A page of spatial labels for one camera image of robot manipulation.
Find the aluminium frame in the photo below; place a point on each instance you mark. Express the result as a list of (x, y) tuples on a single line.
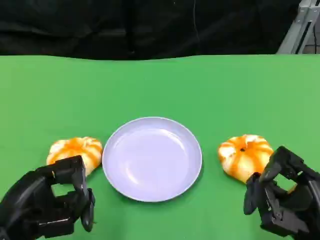
[(297, 32)]

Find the green table cloth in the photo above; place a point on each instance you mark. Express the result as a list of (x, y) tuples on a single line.
[(160, 85)]

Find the black backdrop curtain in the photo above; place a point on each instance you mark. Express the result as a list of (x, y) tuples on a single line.
[(140, 27)]

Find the orange white toy bread roll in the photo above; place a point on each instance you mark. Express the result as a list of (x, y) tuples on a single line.
[(243, 155), (75, 147)]

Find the lilac plate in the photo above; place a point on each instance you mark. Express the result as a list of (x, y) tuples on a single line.
[(150, 160)]

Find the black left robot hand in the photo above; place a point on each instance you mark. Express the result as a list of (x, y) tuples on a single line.
[(27, 197)]

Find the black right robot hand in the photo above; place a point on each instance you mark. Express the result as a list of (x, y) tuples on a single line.
[(277, 212)]

